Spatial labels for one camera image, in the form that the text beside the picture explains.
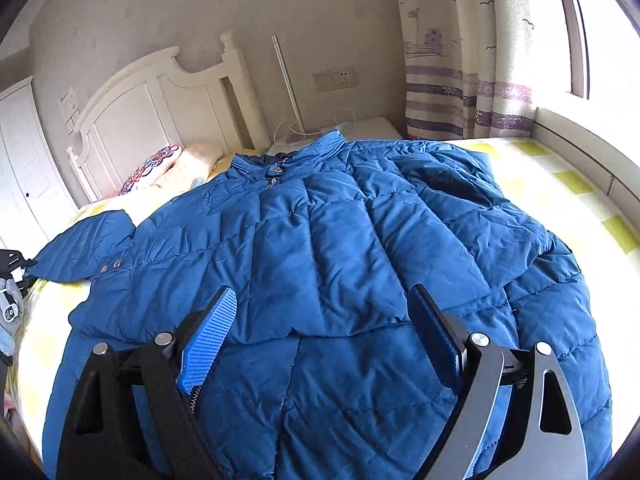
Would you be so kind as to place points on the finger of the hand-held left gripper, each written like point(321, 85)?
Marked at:
point(15, 262)

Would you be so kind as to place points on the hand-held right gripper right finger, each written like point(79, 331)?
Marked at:
point(434, 329)

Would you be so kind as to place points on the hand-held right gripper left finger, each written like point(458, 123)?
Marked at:
point(211, 336)

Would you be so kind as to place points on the blue puffer jacket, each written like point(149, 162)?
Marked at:
point(330, 240)

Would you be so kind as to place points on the white wardrobe door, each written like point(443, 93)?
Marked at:
point(25, 160)

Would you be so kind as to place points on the floral embroidered pillow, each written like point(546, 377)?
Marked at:
point(150, 167)

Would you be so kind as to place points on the cream fluffy pillow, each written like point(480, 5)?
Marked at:
point(192, 167)

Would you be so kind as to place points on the yellow checkered bed sheet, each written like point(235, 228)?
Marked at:
point(570, 195)

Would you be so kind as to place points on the white wooden headboard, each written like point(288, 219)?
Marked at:
point(150, 110)

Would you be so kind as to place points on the white nightstand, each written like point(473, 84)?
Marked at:
point(367, 127)

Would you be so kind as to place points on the printed striped curtain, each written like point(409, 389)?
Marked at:
point(470, 50)

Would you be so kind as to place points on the wall socket panel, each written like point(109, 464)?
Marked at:
point(334, 79)

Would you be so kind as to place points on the window with dark frame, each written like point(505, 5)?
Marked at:
point(595, 30)

